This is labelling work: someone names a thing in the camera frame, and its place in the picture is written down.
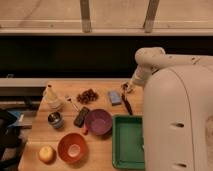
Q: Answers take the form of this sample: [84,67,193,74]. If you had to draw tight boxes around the black handled utensil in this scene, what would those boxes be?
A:
[121,94,133,115]

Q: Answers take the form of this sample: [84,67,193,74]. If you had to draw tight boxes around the black chair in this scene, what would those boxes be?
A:
[0,108,23,171]

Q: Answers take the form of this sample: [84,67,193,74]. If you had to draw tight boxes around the small red object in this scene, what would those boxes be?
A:
[82,125,88,135]

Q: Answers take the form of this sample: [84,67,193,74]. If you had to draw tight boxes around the purple bowl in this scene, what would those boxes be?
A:
[85,109,112,136]

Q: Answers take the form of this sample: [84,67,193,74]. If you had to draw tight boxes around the small white brush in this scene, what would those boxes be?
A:
[65,96,80,112]

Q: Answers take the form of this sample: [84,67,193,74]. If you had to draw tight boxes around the metal can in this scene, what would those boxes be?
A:
[48,112,63,129]

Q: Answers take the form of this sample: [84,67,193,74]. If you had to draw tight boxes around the blue sponge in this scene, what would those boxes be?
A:
[108,91,121,106]

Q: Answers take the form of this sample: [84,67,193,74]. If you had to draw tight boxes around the yellow apple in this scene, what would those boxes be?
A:
[38,145,55,163]

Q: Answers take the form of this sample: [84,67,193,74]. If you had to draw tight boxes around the green tray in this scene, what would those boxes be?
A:
[112,115,145,170]

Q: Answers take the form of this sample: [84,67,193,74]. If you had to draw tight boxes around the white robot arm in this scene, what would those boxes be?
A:
[127,47,213,171]

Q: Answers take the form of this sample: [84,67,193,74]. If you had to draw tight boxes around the bunch of dark grapes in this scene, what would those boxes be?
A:
[76,89,99,104]

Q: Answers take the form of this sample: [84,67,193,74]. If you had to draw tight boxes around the orange bowl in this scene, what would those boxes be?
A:
[57,133,88,164]

